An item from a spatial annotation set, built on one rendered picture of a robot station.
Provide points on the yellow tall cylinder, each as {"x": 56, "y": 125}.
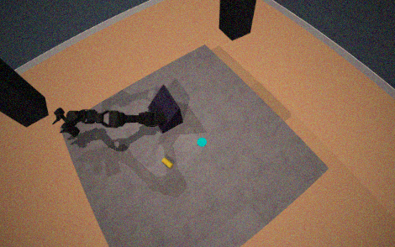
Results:
{"x": 167, "y": 162}

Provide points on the cyan circle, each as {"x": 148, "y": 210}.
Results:
{"x": 201, "y": 142}

